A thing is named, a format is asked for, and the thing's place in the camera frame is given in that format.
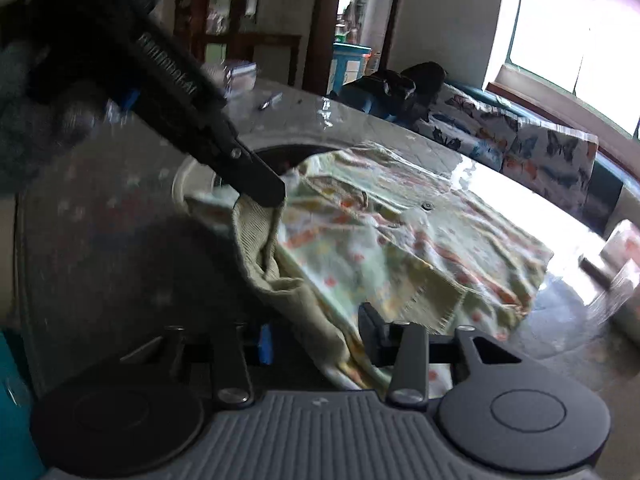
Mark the butterfly print cushion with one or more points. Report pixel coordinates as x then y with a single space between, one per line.
520 145

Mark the white tissue pack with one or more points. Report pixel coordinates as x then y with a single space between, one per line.
622 270

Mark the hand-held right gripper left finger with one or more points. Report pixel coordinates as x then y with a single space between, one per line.
264 346

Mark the floral patterned garment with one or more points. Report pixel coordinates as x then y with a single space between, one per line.
380 240

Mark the teal container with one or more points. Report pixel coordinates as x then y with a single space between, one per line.
17 410

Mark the window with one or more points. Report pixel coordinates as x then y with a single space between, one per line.
575 30

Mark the wooden cabinet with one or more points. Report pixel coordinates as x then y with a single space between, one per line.
240 25

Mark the small metallic object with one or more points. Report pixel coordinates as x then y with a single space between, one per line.
271 102

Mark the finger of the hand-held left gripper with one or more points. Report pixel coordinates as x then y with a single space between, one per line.
247 172

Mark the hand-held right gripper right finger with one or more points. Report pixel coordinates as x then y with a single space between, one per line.
371 332

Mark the black bag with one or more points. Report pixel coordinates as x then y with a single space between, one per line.
400 87

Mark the wooden door frame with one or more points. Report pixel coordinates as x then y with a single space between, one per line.
322 25

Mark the small white box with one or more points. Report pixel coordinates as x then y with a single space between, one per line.
239 77

